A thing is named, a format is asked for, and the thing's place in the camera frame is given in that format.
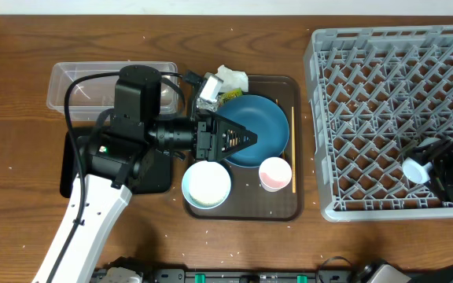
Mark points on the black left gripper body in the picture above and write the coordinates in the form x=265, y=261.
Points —
x=204, y=140

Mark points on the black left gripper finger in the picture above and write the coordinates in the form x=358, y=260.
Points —
x=221, y=125
x=228, y=146

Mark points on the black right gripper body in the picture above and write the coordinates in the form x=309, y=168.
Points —
x=440, y=169

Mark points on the dark blue plate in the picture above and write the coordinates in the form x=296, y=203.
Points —
x=264, y=118

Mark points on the pink plastic cup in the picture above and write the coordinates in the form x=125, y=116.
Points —
x=275, y=174

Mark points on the light blue plastic cup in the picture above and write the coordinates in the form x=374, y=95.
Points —
x=414, y=168

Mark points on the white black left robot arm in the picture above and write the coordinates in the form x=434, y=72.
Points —
x=94, y=205

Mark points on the grey dishwasher rack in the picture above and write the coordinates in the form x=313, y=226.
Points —
x=374, y=94

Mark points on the yellow green snack wrapper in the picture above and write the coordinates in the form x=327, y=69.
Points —
x=228, y=96

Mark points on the light blue rice bowl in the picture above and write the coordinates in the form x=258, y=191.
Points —
x=206, y=185

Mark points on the crumpled aluminium foil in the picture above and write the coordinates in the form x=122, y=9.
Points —
x=202, y=103

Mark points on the crumpled white tissue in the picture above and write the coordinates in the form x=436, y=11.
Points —
x=232, y=80

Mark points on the black tray bin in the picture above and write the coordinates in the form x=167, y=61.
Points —
x=159, y=173

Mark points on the right wooden chopstick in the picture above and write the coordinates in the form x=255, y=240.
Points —
x=293, y=150

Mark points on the brown serving tray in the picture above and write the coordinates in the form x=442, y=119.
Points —
x=247, y=199

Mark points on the clear plastic bin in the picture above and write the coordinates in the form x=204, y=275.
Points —
x=91, y=97

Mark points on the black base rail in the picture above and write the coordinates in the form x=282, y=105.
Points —
x=131, y=270

